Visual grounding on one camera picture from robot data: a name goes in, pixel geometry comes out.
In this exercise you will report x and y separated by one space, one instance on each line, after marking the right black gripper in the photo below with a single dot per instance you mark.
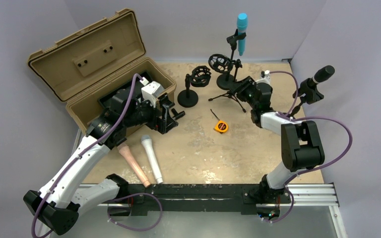
239 87

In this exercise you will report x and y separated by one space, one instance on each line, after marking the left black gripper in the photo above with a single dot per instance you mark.
167 122

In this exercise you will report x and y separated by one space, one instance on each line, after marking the black round-base clip stand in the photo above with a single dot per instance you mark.
231 42

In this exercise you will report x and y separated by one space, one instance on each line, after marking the white grey-headed microphone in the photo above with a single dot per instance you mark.
146 142

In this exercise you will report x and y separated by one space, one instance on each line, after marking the black tripod shock-mount stand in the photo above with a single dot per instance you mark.
214 64

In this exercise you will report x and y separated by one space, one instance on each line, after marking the pink microphone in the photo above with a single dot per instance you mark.
124 151

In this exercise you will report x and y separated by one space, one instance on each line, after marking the blue microphone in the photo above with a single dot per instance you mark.
242 24

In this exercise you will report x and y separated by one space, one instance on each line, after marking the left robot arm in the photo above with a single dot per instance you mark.
58 204

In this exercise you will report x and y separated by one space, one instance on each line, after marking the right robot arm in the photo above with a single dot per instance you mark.
301 147

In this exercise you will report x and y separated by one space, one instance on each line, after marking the black right-side clip stand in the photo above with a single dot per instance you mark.
308 93

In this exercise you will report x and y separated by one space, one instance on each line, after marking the black microphone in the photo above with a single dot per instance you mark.
323 74

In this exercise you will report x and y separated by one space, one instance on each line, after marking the black T-shaped adapter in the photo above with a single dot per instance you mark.
177 115

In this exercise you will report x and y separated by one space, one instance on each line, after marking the yellow tape measure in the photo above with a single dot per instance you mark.
221 126

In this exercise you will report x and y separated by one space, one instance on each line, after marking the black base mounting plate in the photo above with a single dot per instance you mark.
246 199

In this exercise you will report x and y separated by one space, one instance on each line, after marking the tan plastic tool case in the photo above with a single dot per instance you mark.
91 63

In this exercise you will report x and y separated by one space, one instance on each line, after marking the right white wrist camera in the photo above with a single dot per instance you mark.
264 77

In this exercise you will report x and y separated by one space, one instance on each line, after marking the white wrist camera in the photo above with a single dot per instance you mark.
151 91
264 77

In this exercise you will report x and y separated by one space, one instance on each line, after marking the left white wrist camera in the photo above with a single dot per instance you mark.
151 91

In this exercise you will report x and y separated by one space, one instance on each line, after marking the black round-base shock-mount stand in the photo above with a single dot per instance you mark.
199 77

